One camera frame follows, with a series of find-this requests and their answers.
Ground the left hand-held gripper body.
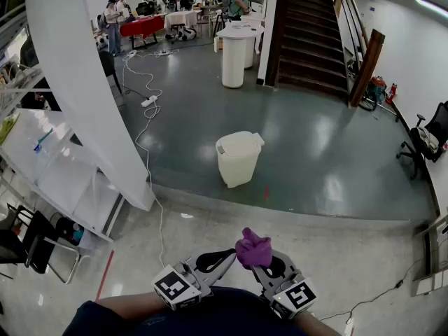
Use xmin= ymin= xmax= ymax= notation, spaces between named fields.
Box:
xmin=152 ymin=248 xmax=239 ymax=311

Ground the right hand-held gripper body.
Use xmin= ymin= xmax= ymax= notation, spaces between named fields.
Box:
xmin=250 ymin=251 xmax=318 ymax=320

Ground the cream lidded trash bin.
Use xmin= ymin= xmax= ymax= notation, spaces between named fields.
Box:
xmin=215 ymin=130 xmax=265 ymax=189

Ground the person's right forearm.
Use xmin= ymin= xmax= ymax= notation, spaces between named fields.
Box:
xmin=300 ymin=309 xmax=342 ymax=336

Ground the person's left forearm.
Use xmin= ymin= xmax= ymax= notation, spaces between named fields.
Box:
xmin=96 ymin=290 xmax=169 ymax=322

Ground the yellow green cloth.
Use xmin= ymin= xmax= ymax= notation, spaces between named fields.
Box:
xmin=0 ymin=112 xmax=21 ymax=146

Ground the table with white tablecloth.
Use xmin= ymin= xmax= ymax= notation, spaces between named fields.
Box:
xmin=164 ymin=10 xmax=199 ymax=32

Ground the table with red tablecloth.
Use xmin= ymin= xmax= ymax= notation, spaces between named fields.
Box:
xmin=119 ymin=15 xmax=166 ymax=50

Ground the person's dark navy clothing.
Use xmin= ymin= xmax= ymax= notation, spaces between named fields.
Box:
xmin=62 ymin=287 xmax=309 ymax=336

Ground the blue bucket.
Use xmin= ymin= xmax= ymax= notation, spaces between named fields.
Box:
xmin=71 ymin=223 xmax=85 ymax=247

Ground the white shelf desk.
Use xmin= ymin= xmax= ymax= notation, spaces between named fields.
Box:
xmin=0 ymin=108 xmax=125 ymax=242

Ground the black office chair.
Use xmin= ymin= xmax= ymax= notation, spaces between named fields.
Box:
xmin=395 ymin=101 xmax=448 ymax=181

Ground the green orange floor machine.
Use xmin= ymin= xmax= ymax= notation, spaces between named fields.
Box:
xmin=359 ymin=76 xmax=387 ymax=112

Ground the red fire extinguisher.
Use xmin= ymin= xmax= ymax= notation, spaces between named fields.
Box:
xmin=384 ymin=83 xmax=398 ymax=106

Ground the white curved pillar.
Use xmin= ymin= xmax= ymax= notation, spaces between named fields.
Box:
xmin=24 ymin=0 xmax=157 ymax=212

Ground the black plastic chair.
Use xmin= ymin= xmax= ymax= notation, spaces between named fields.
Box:
xmin=98 ymin=50 xmax=124 ymax=96

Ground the black and white bag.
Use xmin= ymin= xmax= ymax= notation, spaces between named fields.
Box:
xmin=165 ymin=25 xmax=198 ymax=43

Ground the dark wooden staircase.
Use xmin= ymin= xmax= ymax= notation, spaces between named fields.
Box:
xmin=265 ymin=0 xmax=351 ymax=102

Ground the wooden stair railing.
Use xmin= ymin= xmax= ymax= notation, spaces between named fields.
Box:
xmin=332 ymin=0 xmax=369 ymax=81

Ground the long ceiling light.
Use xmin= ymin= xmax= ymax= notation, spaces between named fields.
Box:
xmin=412 ymin=0 xmax=448 ymax=18

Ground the thin black floor cable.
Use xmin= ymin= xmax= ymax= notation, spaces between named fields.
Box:
xmin=319 ymin=257 xmax=423 ymax=324

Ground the long white power cable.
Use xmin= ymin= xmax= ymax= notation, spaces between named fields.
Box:
xmin=121 ymin=49 xmax=181 ymax=270

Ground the black metal frame chair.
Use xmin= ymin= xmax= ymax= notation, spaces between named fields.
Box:
xmin=0 ymin=204 xmax=82 ymax=286

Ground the white round pedestal table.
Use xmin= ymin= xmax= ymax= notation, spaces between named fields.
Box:
xmin=216 ymin=21 xmax=265 ymax=90
xmin=240 ymin=12 xmax=265 ymax=70

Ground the brown wooden newel post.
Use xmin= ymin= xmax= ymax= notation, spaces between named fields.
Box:
xmin=349 ymin=29 xmax=386 ymax=109

